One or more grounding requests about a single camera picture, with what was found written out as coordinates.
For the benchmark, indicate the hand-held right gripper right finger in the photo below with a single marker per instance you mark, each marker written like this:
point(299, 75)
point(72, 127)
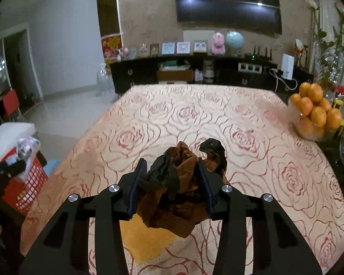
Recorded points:
point(207, 194)

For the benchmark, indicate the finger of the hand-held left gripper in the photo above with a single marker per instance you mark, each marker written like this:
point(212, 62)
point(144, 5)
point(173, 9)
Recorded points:
point(16, 168)

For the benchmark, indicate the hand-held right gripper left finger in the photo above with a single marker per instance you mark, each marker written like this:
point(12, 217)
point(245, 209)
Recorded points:
point(133, 197)

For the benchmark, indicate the red plastic basket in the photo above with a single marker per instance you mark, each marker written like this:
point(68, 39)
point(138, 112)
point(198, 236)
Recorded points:
point(31, 186)

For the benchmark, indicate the white plastic wrapper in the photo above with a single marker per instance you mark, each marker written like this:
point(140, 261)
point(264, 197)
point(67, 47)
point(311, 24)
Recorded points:
point(27, 147)

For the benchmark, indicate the brown black wrapper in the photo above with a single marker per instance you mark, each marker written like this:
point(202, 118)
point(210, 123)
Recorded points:
point(172, 194)

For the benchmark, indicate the white foam block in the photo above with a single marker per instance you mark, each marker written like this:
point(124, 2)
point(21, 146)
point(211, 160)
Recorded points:
point(8, 137)

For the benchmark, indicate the yellow cloth patch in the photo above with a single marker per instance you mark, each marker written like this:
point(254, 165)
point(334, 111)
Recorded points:
point(144, 240)

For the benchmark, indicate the red chair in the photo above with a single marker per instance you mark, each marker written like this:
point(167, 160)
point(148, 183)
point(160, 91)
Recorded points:
point(11, 101)

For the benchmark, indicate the rose patterned tablecloth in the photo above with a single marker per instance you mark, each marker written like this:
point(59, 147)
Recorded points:
point(189, 114)

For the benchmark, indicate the glass fruit bowl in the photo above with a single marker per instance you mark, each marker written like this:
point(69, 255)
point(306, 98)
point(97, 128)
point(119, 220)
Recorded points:
point(306, 130)

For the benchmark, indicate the large clear water bottle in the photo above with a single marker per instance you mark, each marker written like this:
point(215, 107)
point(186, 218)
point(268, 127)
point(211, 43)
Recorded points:
point(104, 81)

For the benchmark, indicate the small white bottles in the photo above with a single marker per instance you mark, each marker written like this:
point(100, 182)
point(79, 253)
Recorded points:
point(198, 75)

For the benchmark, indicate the brown cardboard box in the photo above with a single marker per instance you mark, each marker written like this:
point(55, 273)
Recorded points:
point(175, 76)

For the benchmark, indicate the dark wooden cabinet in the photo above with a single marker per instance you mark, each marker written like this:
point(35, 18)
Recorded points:
point(137, 71)

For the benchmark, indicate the green packet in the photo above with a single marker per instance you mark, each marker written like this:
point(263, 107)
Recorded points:
point(173, 65)

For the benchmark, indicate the white socket panel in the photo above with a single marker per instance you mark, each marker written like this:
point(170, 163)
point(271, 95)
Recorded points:
point(250, 67)

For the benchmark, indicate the bowl of oranges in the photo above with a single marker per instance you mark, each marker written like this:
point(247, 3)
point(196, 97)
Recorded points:
point(315, 106)

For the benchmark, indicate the small white figurine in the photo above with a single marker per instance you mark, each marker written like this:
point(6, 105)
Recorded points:
point(119, 55)

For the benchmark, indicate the clear glass jar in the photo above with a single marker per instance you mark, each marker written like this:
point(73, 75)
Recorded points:
point(144, 50)

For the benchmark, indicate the black router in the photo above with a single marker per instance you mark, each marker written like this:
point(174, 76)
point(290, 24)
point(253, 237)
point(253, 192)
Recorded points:
point(258, 55)

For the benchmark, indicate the pink plush toy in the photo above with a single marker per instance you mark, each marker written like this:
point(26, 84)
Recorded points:
point(218, 44)

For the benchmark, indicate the white box device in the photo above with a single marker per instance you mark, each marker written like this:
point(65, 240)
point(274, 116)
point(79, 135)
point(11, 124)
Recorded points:
point(287, 66)

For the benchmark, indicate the blue globe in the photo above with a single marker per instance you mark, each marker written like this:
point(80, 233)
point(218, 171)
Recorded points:
point(235, 41)

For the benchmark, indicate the red white ornament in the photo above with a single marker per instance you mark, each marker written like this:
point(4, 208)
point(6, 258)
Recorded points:
point(298, 50)

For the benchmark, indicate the clear glass vase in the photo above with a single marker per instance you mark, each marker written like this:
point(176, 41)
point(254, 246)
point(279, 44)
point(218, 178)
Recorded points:
point(331, 66)

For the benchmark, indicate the beige curtain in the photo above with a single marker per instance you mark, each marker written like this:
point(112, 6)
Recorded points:
point(326, 8)

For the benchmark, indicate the pale wooden picture frame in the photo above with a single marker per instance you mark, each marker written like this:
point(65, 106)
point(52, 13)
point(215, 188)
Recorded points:
point(200, 46)

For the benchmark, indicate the light blue picture frame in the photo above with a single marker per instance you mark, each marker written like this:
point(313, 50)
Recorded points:
point(168, 48)
point(183, 48)

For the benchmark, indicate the dark picture frame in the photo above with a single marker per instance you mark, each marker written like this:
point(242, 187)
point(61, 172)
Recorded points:
point(154, 49)

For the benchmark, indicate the black wall television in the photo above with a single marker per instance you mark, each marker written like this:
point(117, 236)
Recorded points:
point(226, 3)

